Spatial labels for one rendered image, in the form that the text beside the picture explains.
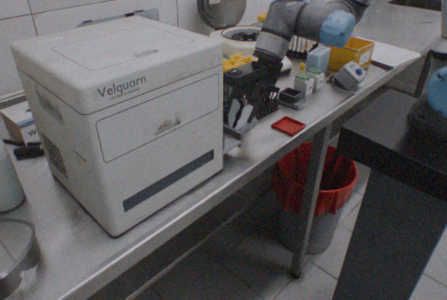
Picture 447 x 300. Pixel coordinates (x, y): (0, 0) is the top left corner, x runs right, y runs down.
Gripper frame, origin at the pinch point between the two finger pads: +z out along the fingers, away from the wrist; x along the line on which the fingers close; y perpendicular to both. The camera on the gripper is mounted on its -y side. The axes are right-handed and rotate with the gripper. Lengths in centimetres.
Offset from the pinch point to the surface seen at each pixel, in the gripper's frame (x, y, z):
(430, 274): -48, 117, 39
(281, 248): 10, 87, 56
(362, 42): 3, 63, -41
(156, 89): -4.4, -30.7, -6.2
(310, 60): 8.6, 39.7, -26.5
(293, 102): 1.3, 25.8, -11.4
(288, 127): -4.2, 17.4, -4.9
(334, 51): 8, 53, -34
